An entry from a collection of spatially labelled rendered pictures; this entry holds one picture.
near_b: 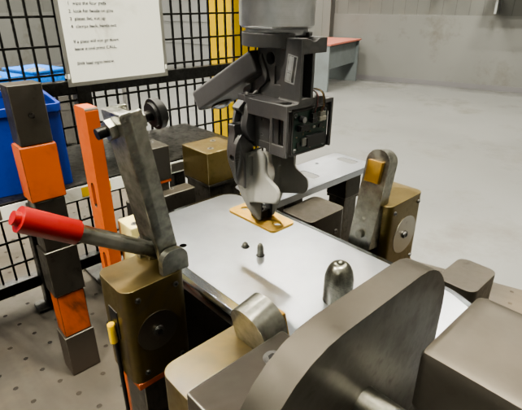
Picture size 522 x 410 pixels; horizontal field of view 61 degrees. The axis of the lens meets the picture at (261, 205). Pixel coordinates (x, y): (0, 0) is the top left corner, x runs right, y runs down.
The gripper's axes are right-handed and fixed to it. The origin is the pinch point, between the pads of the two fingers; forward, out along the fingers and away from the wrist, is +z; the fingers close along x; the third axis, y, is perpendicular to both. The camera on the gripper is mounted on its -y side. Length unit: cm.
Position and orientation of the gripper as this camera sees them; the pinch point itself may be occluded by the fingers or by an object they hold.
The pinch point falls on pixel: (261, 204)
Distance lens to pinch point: 54.0
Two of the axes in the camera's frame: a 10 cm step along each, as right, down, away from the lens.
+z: -0.1, 9.0, 4.3
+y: 6.8, 3.2, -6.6
